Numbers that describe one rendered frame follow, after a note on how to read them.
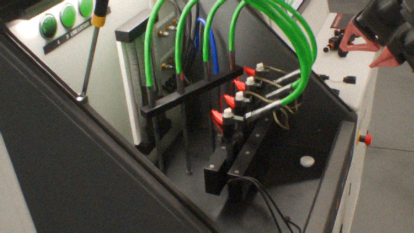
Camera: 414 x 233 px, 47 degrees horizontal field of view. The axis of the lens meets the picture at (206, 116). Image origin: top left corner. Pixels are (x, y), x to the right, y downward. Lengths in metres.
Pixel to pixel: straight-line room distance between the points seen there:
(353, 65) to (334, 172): 0.53
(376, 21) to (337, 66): 0.81
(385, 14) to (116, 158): 0.49
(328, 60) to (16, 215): 1.07
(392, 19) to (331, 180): 0.49
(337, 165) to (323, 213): 0.18
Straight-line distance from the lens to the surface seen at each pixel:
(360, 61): 1.65
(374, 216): 2.49
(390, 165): 2.82
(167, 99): 1.20
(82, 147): 0.83
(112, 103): 1.17
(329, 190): 1.14
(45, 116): 0.85
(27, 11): 0.88
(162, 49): 1.35
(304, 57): 0.96
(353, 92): 1.46
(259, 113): 1.05
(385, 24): 0.82
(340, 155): 1.25
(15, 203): 1.09
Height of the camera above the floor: 1.70
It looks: 33 degrees down
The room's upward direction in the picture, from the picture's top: 4 degrees counter-clockwise
